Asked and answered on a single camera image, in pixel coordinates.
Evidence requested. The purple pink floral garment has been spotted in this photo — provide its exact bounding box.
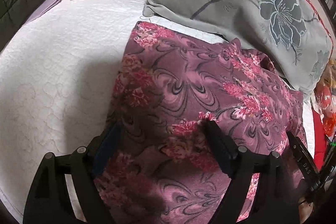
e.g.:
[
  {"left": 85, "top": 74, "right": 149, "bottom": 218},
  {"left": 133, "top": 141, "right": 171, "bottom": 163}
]
[{"left": 94, "top": 22, "right": 306, "bottom": 223}]

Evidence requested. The doll in red dress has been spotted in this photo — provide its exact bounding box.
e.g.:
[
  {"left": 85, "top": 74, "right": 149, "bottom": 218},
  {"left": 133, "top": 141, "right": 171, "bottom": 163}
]
[{"left": 314, "top": 59, "right": 335, "bottom": 138}]

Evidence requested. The white quilted bed cover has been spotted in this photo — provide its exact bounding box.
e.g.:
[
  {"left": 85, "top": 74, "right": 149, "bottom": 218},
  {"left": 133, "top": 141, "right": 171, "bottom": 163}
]
[{"left": 0, "top": 0, "right": 316, "bottom": 223}]

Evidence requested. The grey floral pillow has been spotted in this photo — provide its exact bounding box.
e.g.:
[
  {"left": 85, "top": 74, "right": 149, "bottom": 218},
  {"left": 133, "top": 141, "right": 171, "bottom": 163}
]
[{"left": 143, "top": 0, "right": 333, "bottom": 95}]

